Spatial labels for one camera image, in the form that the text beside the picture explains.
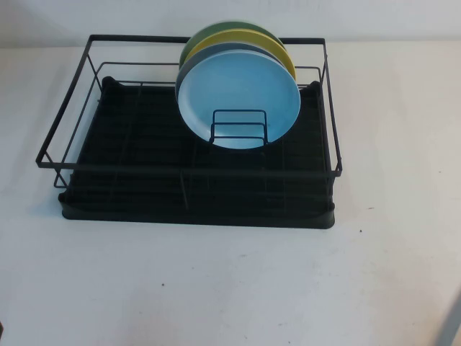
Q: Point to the green plate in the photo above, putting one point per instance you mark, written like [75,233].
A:
[201,34]

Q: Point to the grey-blue plate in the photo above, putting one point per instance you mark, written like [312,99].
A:
[201,57]

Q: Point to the yellow plate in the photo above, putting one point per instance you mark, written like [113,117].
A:
[252,39]

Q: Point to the black plastic drip tray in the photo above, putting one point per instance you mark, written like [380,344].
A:
[201,218]

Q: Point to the light blue plate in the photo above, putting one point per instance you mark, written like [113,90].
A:
[237,86]

